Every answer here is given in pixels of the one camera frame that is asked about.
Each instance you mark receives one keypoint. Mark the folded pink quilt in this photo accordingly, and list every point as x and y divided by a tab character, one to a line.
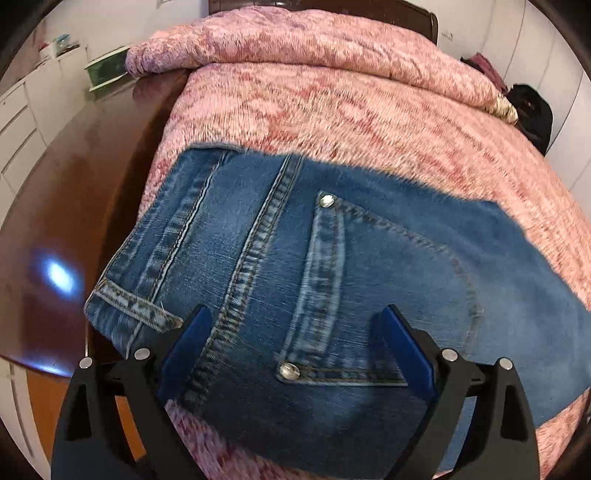
277	41

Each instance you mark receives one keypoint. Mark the white drawer cabinet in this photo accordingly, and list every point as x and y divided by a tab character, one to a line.
23	120

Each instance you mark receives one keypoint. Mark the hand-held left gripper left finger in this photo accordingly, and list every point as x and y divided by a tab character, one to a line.
184	357

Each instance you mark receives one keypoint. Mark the dark wooden headboard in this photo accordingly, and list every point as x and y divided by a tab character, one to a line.
429	26

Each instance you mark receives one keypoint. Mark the purple cloth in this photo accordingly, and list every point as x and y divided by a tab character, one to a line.
485	69

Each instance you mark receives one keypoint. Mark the green box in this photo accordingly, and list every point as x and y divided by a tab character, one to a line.
108	74

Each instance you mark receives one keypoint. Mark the pink red patterned bedspread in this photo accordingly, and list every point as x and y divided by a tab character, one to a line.
369	120

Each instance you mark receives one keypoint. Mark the blue denim pants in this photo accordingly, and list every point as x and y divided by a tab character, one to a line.
286	258

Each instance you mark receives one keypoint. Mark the dark wooden bed platform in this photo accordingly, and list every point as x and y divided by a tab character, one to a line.
83	194

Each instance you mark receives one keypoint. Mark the black bag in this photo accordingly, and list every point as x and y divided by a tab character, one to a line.
531	115

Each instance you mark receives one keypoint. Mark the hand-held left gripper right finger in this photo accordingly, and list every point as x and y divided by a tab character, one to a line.
408	357

